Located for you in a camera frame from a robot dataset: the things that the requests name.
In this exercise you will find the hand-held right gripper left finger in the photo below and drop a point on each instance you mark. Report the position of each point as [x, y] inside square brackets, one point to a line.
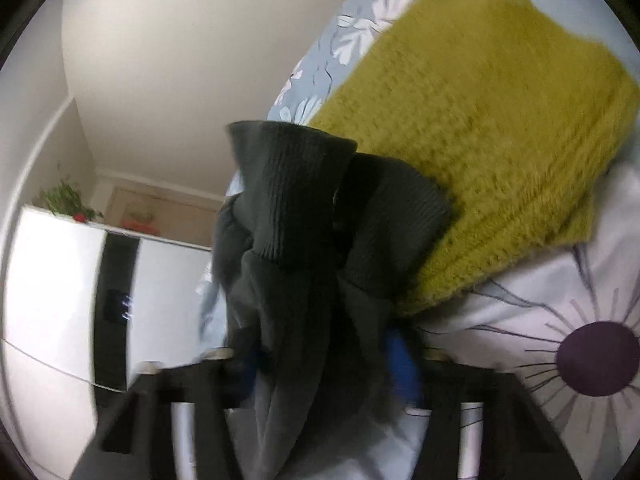
[245, 375]

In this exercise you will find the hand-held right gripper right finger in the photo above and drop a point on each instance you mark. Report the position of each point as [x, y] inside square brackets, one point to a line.
[402, 370]

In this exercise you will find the dark grey sweatpants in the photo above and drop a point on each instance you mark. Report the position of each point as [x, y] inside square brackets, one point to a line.
[300, 260]

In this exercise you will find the light blue floral duvet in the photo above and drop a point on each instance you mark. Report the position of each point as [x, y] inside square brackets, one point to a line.
[500, 310]

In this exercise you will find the brown wooden door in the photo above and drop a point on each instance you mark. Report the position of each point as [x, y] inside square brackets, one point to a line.
[175, 215]

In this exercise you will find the red door decoration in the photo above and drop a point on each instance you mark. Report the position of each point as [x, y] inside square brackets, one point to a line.
[140, 226]

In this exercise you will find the white wardrobe with black panel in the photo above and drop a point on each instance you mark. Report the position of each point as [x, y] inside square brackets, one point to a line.
[50, 285]

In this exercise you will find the green potted plant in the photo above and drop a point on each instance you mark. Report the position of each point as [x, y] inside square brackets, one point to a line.
[65, 200]

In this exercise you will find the olive yellow knitted sweater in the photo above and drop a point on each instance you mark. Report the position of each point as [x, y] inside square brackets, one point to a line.
[475, 110]

